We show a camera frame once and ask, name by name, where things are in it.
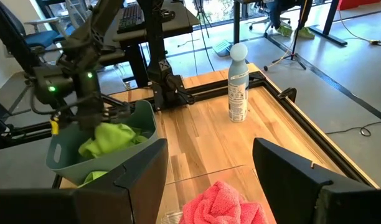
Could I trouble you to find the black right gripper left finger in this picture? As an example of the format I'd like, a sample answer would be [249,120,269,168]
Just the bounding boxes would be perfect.
[73,138,169,224]

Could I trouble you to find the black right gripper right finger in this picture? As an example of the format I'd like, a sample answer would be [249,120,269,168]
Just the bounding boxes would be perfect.
[252,138,334,224]

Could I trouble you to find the green microfiber towel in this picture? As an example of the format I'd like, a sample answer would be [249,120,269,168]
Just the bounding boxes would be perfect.
[78,123,149,159]
[80,170,110,188]

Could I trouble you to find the pink microfiber towel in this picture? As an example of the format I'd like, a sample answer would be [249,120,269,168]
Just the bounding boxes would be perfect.
[179,180,269,224]

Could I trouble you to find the clear plastic bin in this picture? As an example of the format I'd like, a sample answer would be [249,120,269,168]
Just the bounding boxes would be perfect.
[156,164,256,224]

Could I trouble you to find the teal plastic basket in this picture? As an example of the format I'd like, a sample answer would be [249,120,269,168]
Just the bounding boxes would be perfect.
[45,99,160,187]

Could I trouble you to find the blue office chair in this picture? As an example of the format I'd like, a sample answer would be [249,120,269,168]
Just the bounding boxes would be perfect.
[0,0,78,52]

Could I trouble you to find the black table clamp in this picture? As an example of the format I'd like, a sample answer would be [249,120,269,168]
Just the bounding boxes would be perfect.
[277,87,298,103]

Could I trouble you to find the light blue spray bottle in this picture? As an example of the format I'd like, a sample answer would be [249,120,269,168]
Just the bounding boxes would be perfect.
[227,42,250,123]

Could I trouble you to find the black computer keyboard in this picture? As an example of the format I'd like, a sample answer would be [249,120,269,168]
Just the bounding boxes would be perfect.
[117,2,145,33]

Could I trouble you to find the grey desk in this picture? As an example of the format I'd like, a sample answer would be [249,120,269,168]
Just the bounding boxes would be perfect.
[100,0,200,68]

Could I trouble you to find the black tripod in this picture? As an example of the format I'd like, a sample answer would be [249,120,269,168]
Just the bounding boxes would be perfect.
[263,0,307,72]

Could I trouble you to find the grey foot pedal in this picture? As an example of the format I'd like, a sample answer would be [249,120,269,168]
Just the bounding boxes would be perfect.
[212,39,232,58]

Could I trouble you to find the person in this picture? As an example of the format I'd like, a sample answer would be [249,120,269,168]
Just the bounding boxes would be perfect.
[265,0,316,40]

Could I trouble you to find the black desk foot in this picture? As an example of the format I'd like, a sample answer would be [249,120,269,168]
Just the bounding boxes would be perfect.
[308,0,349,47]

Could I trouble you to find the white office chair base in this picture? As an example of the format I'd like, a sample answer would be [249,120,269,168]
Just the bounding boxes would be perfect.
[248,15,291,35]

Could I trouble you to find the red box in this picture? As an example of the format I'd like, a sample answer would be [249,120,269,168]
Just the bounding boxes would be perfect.
[337,0,381,11]

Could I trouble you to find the black floor cable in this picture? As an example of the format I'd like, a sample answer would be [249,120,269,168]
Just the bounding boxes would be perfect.
[326,119,381,138]

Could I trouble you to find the yellow floor cable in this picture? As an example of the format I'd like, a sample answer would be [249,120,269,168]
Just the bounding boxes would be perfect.
[337,9,381,47]

